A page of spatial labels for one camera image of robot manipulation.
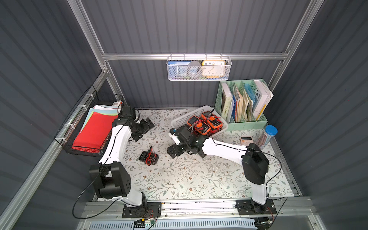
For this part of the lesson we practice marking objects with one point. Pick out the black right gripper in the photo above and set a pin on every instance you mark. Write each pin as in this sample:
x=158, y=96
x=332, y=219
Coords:
x=178, y=145

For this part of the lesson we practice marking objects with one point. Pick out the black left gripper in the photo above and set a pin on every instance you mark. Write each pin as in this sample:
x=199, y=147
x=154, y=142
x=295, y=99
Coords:
x=143, y=126

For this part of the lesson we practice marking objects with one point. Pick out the orange multimeter diagonal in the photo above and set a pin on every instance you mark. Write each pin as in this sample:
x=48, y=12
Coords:
x=199, y=126

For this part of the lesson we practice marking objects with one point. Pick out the tiny black multimeter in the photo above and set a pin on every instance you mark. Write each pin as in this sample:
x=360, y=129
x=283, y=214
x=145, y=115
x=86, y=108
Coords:
x=149, y=157

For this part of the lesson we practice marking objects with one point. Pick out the orange multimeter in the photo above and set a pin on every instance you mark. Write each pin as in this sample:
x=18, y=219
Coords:
x=212, y=120

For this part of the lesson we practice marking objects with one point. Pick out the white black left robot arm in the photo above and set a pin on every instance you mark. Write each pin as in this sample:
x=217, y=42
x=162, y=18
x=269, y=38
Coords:
x=110, y=178

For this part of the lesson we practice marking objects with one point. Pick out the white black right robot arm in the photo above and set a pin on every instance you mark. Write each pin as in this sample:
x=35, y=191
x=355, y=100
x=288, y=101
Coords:
x=253, y=161

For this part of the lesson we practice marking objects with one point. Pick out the white plastic perforated basket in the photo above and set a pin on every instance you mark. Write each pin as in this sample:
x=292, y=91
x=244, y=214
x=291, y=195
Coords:
x=182, y=120

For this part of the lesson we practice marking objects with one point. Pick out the red paper folder stack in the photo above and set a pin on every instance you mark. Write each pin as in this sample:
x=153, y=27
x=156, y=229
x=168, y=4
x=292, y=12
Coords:
x=94, y=131

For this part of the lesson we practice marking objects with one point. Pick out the pink calculator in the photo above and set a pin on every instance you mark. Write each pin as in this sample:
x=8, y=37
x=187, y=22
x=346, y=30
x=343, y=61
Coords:
x=246, y=141

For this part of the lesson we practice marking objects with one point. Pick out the green desktop file organizer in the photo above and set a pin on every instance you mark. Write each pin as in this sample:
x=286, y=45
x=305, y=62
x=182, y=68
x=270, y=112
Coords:
x=232, y=126

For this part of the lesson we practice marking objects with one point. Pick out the grey tape roll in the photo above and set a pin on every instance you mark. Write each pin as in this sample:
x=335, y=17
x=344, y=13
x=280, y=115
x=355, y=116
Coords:
x=194, y=70

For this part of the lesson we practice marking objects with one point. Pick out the yellow analog clock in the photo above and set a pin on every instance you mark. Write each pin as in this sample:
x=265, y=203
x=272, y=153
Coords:
x=213, y=68

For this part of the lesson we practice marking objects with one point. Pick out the blue lid clear jar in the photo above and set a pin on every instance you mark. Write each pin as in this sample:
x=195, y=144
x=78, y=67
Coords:
x=268, y=133

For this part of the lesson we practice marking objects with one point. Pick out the white book in organizer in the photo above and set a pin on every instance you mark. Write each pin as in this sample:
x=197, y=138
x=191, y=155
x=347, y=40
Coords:
x=263, y=96

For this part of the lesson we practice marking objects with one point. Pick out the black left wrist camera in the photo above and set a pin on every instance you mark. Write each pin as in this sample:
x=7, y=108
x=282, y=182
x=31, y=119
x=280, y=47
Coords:
x=127, y=111

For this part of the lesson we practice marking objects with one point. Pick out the black wire wall tray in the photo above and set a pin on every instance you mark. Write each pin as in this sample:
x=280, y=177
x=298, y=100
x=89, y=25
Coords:
x=95, y=99

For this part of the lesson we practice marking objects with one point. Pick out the blue box in wall basket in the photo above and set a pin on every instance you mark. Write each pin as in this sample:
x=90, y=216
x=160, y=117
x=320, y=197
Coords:
x=177, y=69

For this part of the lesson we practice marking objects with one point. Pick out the white wire wall basket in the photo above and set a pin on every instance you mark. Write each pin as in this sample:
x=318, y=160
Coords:
x=200, y=59

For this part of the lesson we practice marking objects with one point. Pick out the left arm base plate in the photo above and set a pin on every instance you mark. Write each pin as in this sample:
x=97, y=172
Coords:
x=149, y=210

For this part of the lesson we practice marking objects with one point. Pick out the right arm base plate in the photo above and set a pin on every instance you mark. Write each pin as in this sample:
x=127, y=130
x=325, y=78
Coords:
x=250, y=207

